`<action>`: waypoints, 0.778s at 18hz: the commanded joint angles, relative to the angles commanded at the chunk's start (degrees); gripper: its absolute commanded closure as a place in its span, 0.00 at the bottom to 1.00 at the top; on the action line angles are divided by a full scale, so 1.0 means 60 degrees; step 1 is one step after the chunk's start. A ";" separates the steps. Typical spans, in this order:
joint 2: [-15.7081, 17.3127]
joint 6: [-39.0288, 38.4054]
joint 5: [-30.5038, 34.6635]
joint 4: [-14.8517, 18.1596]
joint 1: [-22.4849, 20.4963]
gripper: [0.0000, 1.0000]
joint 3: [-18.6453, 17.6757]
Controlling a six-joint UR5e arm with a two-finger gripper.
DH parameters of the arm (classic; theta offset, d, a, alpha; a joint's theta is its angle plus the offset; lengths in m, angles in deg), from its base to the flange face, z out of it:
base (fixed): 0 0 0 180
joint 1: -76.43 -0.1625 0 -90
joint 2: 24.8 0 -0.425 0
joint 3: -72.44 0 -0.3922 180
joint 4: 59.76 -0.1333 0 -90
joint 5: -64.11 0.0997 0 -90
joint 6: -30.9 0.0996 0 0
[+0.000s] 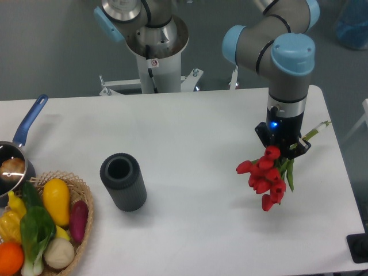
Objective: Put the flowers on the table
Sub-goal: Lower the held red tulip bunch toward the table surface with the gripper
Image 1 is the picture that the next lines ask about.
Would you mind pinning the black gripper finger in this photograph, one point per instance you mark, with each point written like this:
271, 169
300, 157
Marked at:
295, 146
265, 135

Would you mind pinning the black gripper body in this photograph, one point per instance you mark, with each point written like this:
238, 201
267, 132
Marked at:
283, 127

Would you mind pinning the red tulip bouquet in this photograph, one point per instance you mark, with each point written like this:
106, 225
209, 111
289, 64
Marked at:
270, 176

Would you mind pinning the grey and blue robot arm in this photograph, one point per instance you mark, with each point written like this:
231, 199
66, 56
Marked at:
276, 48

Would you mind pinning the black device at table edge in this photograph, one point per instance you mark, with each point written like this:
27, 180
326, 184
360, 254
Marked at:
357, 244

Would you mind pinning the blue transparent container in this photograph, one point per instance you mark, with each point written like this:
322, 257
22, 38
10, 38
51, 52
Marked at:
351, 25

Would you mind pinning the dark grey ribbed vase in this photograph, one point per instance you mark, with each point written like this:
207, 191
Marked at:
120, 173

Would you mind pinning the wicker basket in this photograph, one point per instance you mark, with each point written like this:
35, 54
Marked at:
78, 191

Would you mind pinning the purple eggplant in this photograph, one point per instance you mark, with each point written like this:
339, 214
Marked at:
78, 221

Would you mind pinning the green bok choy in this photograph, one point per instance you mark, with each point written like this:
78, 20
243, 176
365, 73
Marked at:
37, 229

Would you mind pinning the browned bun in pan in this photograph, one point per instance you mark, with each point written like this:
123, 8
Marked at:
12, 170

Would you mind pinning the yellow bell pepper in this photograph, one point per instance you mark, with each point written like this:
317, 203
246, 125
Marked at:
10, 227

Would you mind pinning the orange fruit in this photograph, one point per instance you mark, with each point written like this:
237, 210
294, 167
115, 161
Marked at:
12, 258

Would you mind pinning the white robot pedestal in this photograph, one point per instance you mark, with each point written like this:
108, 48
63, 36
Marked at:
158, 53

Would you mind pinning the blue handled saucepan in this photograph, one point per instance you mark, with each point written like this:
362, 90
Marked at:
14, 149

